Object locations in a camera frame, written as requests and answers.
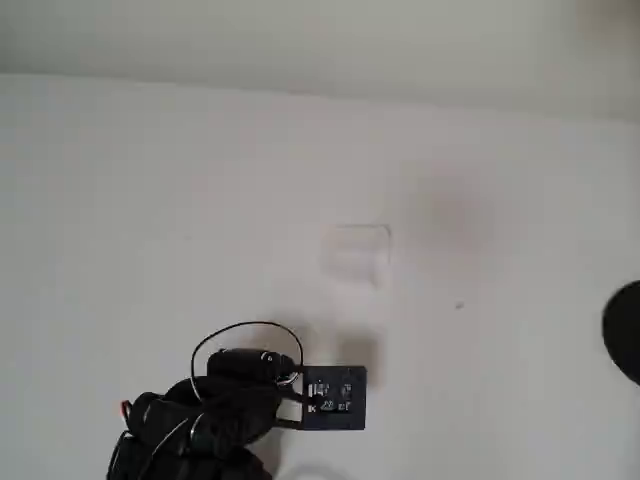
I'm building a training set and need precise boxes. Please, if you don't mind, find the small translucent plastic cup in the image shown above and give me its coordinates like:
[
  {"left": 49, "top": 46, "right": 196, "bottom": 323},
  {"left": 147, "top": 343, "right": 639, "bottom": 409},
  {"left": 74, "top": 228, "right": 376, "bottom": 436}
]
[{"left": 322, "top": 224, "right": 392, "bottom": 290}]

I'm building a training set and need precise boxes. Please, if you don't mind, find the black round object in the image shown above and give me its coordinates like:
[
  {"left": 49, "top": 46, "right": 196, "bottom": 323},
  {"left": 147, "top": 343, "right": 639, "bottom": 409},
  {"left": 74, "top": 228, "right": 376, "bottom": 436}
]
[{"left": 601, "top": 280, "right": 640, "bottom": 387}]

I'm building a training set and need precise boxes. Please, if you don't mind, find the thin black cable loop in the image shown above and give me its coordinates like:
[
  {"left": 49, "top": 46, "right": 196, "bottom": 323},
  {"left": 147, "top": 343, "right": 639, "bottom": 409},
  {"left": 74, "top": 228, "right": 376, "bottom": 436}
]
[{"left": 189, "top": 320, "right": 305, "bottom": 401}]

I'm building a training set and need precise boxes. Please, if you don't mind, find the black camera circuit board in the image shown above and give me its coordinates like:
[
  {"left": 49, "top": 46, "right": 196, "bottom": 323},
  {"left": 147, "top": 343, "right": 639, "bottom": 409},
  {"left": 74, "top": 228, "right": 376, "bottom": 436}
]
[{"left": 275, "top": 365, "right": 369, "bottom": 433}]

